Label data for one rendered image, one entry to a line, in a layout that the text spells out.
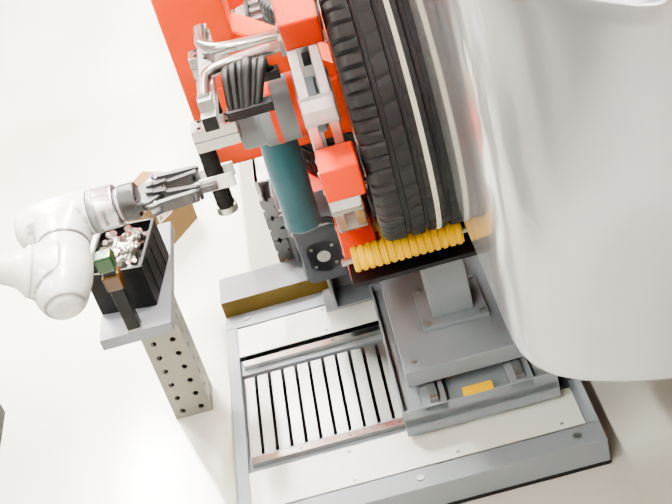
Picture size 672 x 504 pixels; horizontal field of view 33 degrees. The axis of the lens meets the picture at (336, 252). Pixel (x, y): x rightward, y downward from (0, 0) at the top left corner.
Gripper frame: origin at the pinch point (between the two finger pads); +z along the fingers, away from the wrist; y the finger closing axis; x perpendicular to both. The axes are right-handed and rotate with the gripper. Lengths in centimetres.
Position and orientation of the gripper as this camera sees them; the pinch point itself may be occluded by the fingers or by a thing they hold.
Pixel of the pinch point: (218, 177)
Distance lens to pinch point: 225.9
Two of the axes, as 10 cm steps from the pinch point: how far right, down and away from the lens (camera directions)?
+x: -2.3, -7.9, -5.7
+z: 9.6, -2.6, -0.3
